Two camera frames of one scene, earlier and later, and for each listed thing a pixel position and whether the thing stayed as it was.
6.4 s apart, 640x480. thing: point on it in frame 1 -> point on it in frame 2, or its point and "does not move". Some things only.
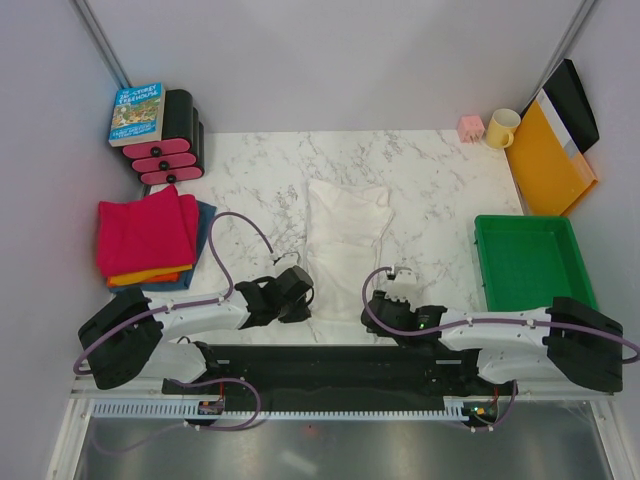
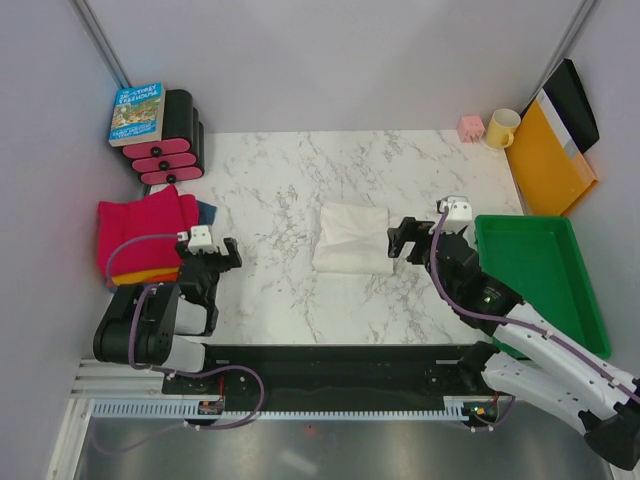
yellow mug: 501,127 does not move
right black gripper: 369,330 -> 409,230
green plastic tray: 528,261 does not move
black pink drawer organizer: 180,154 does not move
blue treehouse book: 138,115 does not move
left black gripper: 302,313 -> 227,261
